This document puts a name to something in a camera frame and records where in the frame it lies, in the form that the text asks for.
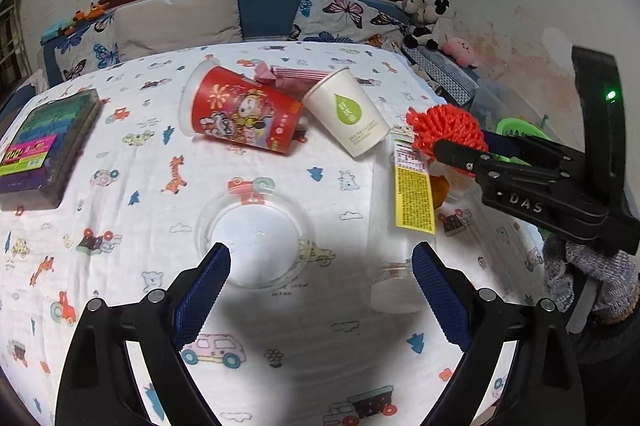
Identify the small orange wrapper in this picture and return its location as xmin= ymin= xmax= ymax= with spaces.
xmin=430 ymin=173 xmax=451 ymax=209

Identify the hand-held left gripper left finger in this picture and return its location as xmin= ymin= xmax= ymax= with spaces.
xmin=56 ymin=242 xmax=232 ymax=426

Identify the large butterfly print pillow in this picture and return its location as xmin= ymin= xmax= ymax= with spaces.
xmin=291 ymin=0 xmax=411 ymax=51

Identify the colourful stationery box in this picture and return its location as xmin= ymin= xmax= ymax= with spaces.
xmin=0 ymin=88 xmax=103 ymax=213

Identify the small butterfly print pillow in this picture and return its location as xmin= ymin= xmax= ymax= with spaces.
xmin=54 ymin=13 xmax=123 ymax=81

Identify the white cartoon printed blanket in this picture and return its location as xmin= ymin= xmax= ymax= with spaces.
xmin=0 ymin=42 xmax=551 ymax=426

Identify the orange toy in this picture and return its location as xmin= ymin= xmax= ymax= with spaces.
xmin=72 ymin=2 xmax=111 ymax=22

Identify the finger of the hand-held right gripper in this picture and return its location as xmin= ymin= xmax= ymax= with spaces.
xmin=432 ymin=140 xmax=493 ymax=179
xmin=481 ymin=131 xmax=588 ymax=171

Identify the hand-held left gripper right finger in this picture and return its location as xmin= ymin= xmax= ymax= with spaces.
xmin=411 ymin=242 xmax=587 ymax=426

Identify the red printed cup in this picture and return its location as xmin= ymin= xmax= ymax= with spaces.
xmin=180 ymin=59 xmax=305 ymax=155

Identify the blue headboard cushion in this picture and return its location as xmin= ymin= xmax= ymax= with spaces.
xmin=237 ymin=0 xmax=306 ymax=41

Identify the pink plush toy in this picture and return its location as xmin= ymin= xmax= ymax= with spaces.
xmin=442 ymin=36 xmax=483 ymax=69

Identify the white paper cup green drop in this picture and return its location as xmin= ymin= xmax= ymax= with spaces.
xmin=301 ymin=66 xmax=391 ymax=158

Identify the clear bottle yellow label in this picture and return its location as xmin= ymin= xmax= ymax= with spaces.
xmin=369 ymin=131 xmax=441 ymax=314

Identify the pink packet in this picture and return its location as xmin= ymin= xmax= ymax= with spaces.
xmin=255 ymin=62 xmax=333 ymax=99

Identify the grey checked cushion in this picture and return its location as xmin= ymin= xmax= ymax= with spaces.
xmin=402 ymin=46 xmax=478 ymax=109

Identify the beige pillow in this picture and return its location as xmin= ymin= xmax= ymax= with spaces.
xmin=114 ymin=0 xmax=244 ymax=61

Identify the red fuzzy pom-pom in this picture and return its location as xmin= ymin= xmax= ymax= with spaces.
xmin=406 ymin=103 xmax=488 ymax=179

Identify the clear plastic lid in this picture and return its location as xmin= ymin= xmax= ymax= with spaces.
xmin=194 ymin=192 xmax=311 ymax=291

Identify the grey white plush toy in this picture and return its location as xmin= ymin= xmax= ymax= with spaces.
xmin=395 ymin=0 xmax=428 ymax=26

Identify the green plastic basket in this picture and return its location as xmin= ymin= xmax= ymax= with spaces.
xmin=495 ymin=117 xmax=553 ymax=167

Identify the metal shelf rack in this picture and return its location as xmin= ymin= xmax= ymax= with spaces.
xmin=0 ymin=0 xmax=25 ymax=91

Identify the teal toy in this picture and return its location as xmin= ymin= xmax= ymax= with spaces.
xmin=42 ymin=20 xmax=76 ymax=44

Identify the black white cow plush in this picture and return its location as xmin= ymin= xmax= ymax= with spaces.
xmin=404 ymin=0 xmax=456 ymax=51

